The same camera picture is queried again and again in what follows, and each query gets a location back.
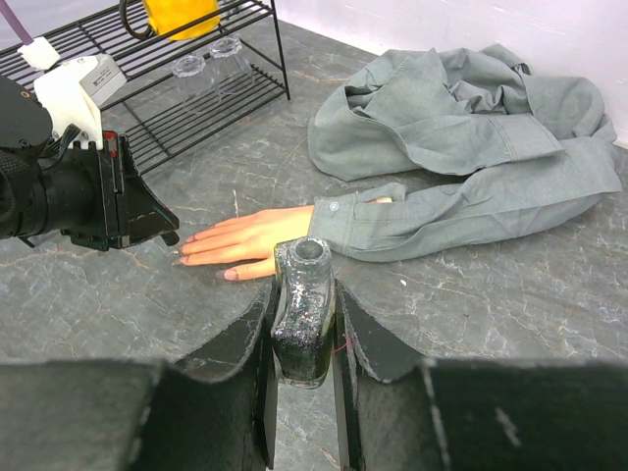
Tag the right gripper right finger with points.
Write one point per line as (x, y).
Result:
(398, 409)

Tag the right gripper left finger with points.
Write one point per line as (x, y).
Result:
(213, 409)

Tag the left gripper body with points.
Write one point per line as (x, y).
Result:
(109, 226)

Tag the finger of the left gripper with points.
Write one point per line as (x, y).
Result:
(148, 216)

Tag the black nail polish cap brush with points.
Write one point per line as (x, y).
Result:
(170, 238)

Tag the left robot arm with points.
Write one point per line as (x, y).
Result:
(93, 195)

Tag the mannequin hand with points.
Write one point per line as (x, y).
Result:
(243, 247)

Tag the clear plastic bottle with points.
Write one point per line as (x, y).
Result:
(202, 82)

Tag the yellow cup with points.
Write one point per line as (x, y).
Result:
(189, 18)

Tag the grey shirt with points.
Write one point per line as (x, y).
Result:
(523, 153)

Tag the black wire basket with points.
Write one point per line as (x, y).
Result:
(145, 109)

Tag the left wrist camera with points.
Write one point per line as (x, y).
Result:
(73, 90)

